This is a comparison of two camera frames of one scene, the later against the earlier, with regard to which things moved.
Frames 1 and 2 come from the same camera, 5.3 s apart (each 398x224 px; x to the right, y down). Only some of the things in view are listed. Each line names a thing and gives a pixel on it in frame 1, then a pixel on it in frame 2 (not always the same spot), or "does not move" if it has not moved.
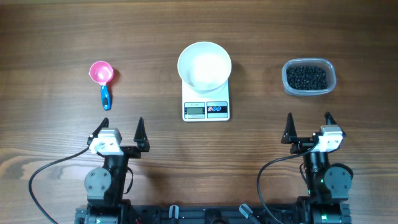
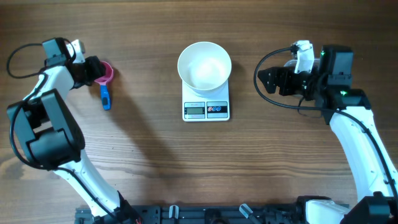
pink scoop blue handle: x=102 y=71 does not move
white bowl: x=205 y=66 does not move
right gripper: x=290 y=137 -> x=287 y=73
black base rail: x=214 y=214 does not move
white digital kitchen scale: x=197 y=106 does not move
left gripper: x=141 y=145 -> x=97 y=69
